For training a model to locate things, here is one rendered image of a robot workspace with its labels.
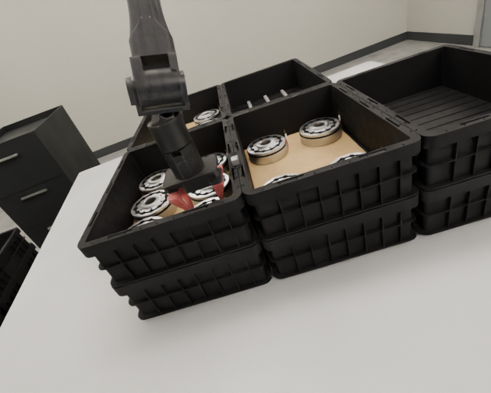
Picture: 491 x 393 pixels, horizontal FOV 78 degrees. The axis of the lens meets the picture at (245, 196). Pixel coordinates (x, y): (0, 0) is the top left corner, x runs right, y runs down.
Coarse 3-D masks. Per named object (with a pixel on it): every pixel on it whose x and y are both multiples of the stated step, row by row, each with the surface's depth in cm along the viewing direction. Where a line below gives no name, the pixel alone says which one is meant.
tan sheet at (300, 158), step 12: (288, 144) 81; (300, 144) 79; (336, 144) 73; (348, 144) 72; (288, 156) 76; (300, 156) 74; (312, 156) 72; (324, 156) 71; (336, 156) 69; (252, 168) 76; (264, 168) 74; (276, 168) 73; (288, 168) 71; (300, 168) 69; (312, 168) 68; (264, 180) 70
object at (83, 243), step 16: (224, 128) 76; (112, 176) 72; (240, 192) 50; (96, 208) 61; (208, 208) 49; (224, 208) 50; (240, 208) 50; (96, 224) 57; (144, 224) 51; (160, 224) 50; (176, 224) 50; (192, 224) 51; (80, 240) 53; (96, 240) 51; (112, 240) 50; (128, 240) 51; (144, 240) 51; (96, 256) 52
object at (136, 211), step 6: (156, 192) 74; (162, 192) 73; (144, 198) 74; (162, 198) 71; (138, 204) 72; (162, 204) 68; (132, 210) 70; (138, 210) 70; (144, 210) 69; (150, 210) 68; (156, 210) 67; (162, 210) 67; (138, 216) 67; (144, 216) 67; (150, 216) 67
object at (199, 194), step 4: (224, 176) 70; (224, 180) 70; (228, 180) 68; (224, 184) 67; (212, 188) 68; (224, 188) 67; (192, 192) 69; (196, 192) 68; (200, 192) 68; (204, 192) 67; (208, 192) 67; (212, 192) 67; (192, 196) 67; (196, 196) 67; (200, 196) 66; (204, 196) 66; (208, 196) 66; (212, 196) 66
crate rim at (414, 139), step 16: (352, 96) 68; (400, 128) 52; (400, 144) 48; (416, 144) 47; (240, 160) 59; (352, 160) 48; (368, 160) 48; (384, 160) 48; (240, 176) 54; (304, 176) 48; (320, 176) 48; (336, 176) 49; (256, 192) 49; (272, 192) 49; (288, 192) 49
